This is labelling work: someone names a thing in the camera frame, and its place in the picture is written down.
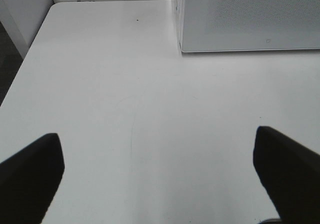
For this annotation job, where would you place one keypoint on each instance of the white microwave oven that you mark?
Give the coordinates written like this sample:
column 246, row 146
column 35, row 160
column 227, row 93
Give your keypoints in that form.
column 178, row 17

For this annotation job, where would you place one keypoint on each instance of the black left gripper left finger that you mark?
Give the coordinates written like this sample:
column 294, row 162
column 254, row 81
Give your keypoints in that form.
column 29, row 180

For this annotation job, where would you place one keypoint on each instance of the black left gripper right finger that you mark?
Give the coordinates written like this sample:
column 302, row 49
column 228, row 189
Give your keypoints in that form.
column 290, row 174

